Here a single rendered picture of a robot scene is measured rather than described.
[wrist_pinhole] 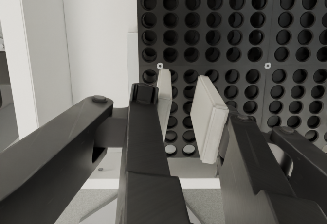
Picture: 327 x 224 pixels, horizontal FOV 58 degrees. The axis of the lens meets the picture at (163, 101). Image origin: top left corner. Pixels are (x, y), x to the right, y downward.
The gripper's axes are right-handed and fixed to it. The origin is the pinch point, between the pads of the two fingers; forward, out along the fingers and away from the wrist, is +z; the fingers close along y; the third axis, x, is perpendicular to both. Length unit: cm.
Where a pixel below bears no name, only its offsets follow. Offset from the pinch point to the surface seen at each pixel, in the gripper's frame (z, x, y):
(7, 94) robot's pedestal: 65, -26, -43
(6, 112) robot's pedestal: 60, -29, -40
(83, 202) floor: 98, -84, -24
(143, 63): 8.7, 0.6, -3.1
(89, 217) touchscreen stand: 95, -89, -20
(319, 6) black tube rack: 8.8, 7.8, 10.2
